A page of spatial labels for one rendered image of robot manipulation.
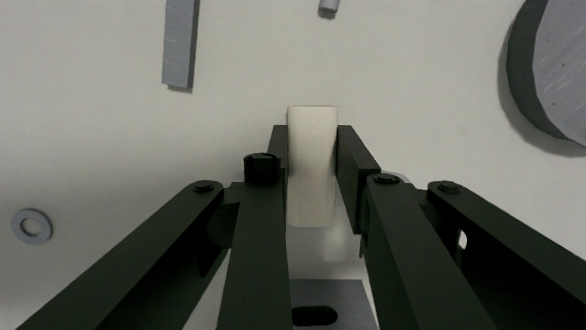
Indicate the grey cylindrical rod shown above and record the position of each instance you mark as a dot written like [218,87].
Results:
[330,6]

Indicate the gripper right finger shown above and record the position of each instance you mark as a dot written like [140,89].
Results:
[524,280]

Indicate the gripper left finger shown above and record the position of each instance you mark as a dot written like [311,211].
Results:
[153,279]

